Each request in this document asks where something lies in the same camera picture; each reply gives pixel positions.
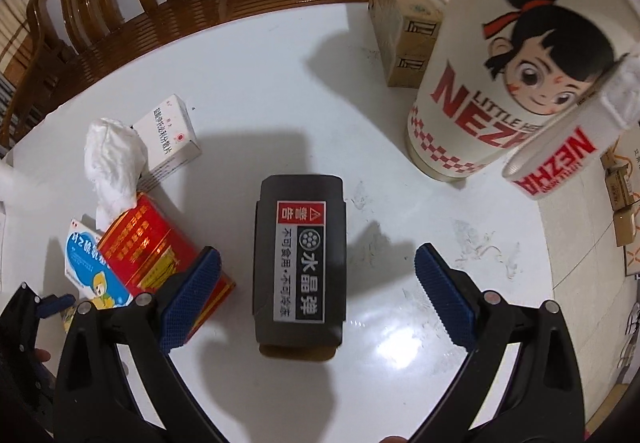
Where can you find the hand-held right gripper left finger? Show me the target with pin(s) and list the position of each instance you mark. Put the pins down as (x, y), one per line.
(192, 293)

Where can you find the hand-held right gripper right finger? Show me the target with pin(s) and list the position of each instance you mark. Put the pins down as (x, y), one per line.
(445, 293)

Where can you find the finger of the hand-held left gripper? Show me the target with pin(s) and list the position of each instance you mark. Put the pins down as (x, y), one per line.
(55, 304)

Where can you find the black box with label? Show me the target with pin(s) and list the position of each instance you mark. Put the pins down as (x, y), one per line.
(300, 283)

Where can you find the white tissue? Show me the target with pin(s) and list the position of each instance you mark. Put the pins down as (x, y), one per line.
(112, 158)

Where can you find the white cartoon bucket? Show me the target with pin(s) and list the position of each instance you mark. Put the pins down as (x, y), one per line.
(500, 23)

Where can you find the person's left hand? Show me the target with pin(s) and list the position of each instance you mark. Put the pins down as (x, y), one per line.
(42, 355)

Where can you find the blue and yellow medicine box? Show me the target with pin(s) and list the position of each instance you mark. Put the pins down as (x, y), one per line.
(92, 268)

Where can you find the red cardboard box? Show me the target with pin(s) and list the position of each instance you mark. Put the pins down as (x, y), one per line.
(140, 243)

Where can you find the white medicine box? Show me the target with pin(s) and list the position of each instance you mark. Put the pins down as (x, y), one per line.
(170, 138)

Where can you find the small cardboard box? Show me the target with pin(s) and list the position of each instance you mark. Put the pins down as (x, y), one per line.
(620, 185)
(627, 225)

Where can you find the brown cardboard box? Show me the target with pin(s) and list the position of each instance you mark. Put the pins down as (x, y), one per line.
(400, 23)

